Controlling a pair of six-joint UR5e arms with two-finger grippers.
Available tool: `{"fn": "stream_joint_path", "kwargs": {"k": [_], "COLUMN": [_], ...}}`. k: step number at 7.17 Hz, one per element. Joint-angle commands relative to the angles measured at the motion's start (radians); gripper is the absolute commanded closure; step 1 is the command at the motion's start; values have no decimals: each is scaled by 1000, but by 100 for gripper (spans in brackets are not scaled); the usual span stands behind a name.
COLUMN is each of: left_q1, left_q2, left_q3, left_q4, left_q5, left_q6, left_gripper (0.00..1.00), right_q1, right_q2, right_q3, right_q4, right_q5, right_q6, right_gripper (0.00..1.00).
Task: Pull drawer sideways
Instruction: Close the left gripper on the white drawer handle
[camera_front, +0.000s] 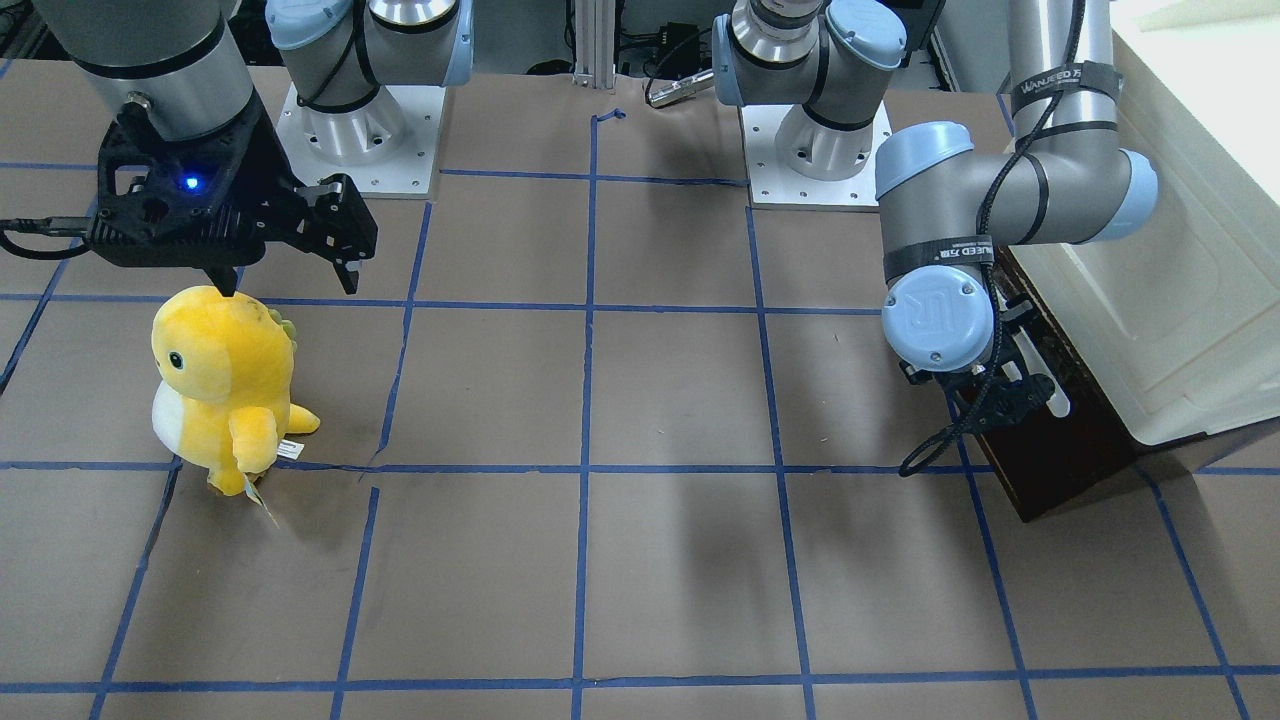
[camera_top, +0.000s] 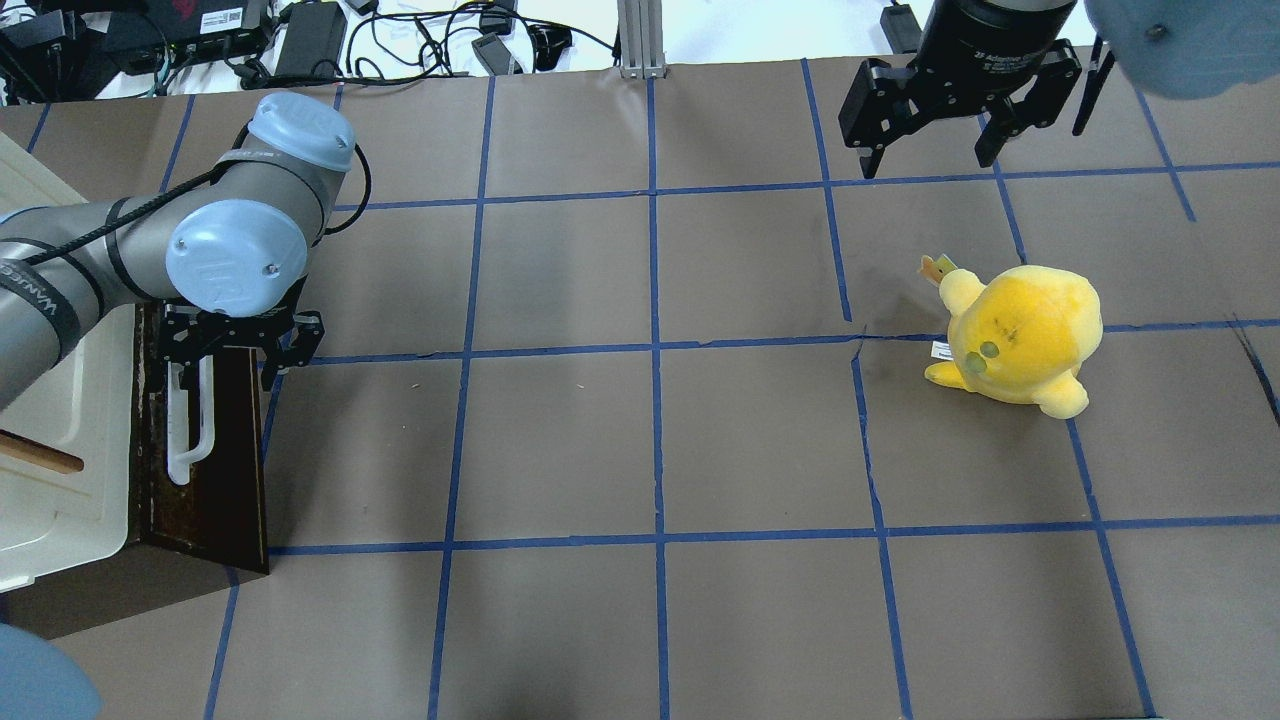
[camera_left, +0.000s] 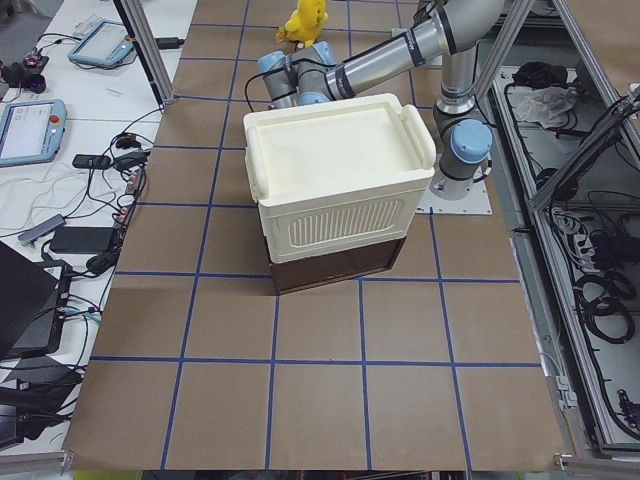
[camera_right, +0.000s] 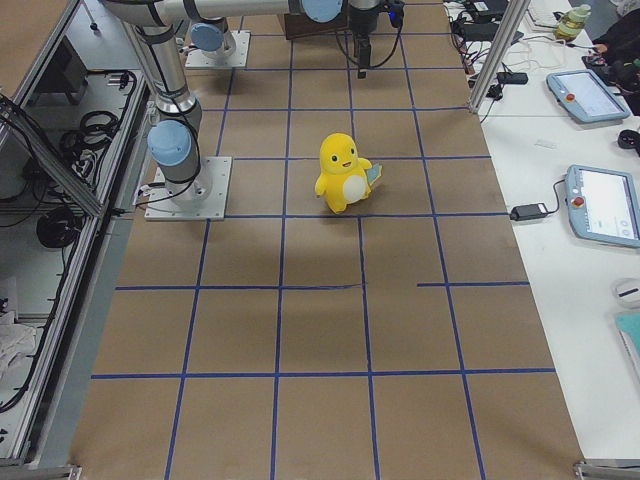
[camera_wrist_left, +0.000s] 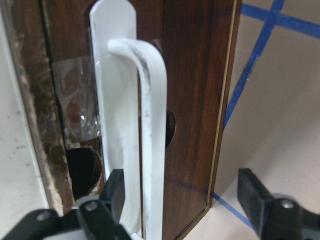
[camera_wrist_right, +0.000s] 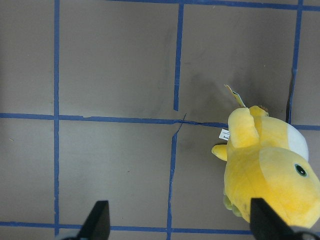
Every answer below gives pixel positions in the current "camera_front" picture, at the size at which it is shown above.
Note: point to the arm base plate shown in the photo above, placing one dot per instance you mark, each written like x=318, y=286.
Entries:
x=388, y=148
x=795, y=164

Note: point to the white drawer handle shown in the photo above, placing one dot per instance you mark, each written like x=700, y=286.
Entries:
x=1058, y=403

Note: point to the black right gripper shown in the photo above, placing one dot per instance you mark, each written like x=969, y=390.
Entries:
x=262, y=160

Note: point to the cream plastic storage box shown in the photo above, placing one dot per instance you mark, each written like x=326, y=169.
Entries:
x=1179, y=323

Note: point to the aluminium frame post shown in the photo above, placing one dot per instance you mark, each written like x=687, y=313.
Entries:
x=595, y=43

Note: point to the yellow plush dinosaur toy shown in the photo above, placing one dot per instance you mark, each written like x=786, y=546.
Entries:
x=224, y=402

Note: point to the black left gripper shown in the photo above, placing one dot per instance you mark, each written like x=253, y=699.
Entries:
x=1012, y=392

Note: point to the dark brown wooden drawer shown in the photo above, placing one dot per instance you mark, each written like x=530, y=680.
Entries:
x=1046, y=461

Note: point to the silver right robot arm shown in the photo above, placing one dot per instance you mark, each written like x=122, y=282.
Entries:
x=181, y=60

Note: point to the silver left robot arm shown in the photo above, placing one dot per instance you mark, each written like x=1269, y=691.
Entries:
x=945, y=207

